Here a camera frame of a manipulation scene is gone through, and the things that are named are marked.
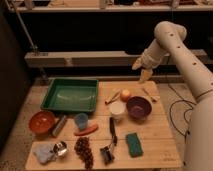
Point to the purple bowl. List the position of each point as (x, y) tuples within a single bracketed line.
[(138, 107)]

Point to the small metal cup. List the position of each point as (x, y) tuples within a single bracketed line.
[(60, 149)]

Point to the black handled spatula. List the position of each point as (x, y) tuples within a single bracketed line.
[(107, 151)]

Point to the green plastic tray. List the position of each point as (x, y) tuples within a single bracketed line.
[(71, 95)]

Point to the orange carrot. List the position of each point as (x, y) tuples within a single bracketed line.
[(87, 131)]

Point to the yellow banana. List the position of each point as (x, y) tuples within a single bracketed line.
[(112, 96)]

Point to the orange bowl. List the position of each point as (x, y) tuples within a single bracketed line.
[(41, 122)]

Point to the white paper cup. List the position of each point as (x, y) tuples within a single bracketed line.
[(117, 110)]

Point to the light blue cloth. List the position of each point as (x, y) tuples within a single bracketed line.
[(44, 153)]

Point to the blue plastic cup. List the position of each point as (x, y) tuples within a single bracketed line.
[(81, 120)]

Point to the metal shelf rail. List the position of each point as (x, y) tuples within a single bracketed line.
[(79, 59)]

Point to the small wooden utensil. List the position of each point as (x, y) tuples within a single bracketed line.
[(147, 93)]

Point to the green sponge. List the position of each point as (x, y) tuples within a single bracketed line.
[(134, 145)]

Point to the bunch of dark grapes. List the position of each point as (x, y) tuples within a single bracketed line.
[(83, 150)]

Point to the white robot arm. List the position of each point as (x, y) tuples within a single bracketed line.
[(169, 39)]

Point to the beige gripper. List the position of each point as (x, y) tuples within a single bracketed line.
[(146, 62)]

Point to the orange round fruit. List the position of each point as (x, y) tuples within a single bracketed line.
[(125, 95)]

